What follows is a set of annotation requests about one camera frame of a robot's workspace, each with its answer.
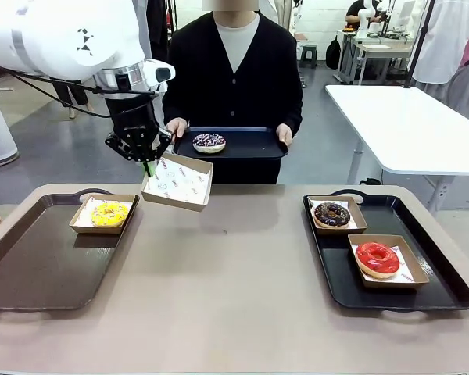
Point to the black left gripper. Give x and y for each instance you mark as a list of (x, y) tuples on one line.
[(134, 117)]

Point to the purple white sprinkled donut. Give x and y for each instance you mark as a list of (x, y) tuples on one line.
[(201, 147)]

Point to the brown cardboard food box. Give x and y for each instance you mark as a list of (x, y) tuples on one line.
[(172, 203), (394, 285), (340, 231), (97, 230)]

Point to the yellow sprinkled donut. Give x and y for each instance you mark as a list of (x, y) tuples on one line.
[(97, 218)]

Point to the small black serving tray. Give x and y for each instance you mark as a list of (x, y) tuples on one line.
[(254, 144)]

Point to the chocolate glazed donut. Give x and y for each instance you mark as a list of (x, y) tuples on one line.
[(322, 220)]

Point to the red glazed donut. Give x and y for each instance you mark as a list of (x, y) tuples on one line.
[(365, 261)]

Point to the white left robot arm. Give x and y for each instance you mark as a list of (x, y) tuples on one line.
[(62, 35)]

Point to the person's left forearm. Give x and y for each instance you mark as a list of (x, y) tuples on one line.
[(292, 105)]

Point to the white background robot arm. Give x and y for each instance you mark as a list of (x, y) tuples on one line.
[(365, 17)]

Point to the person's right forearm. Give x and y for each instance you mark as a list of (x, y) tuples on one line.
[(175, 105)]

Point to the brown plastic serving tray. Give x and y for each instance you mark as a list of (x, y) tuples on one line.
[(43, 265)]

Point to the large black serving tray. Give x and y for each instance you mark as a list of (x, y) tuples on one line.
[(336, 269)]

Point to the person's right hand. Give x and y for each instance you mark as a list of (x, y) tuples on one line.
[(177, 127)]

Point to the person's left hand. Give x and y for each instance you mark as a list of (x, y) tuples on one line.
[(285, 133)]

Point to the mannequin in dark suit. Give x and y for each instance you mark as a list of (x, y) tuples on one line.
[(76, 97)]

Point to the person's torso black cardigan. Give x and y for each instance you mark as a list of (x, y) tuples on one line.
[(207, 78)]

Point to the grey plastic stool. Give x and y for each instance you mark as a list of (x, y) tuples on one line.
[(308, 52)]

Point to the black backpack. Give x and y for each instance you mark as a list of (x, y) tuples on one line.
[(333, 52)]

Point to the background person black shirt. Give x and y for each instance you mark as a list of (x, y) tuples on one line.
[(351, 13)]

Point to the grey background workbench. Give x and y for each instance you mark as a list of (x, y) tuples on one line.
[(379, 48)]

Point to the white rounded table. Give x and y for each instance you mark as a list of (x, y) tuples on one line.
[(414, 125)]

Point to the black slanted pole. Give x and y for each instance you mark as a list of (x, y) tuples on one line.
[(418, 43)]

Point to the white hanging shirt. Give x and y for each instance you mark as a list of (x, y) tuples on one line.
[(445, 39)]

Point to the grey garment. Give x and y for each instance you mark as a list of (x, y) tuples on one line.
[(465, 86)]

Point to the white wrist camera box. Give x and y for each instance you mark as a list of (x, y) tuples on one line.
[(160, 72)]

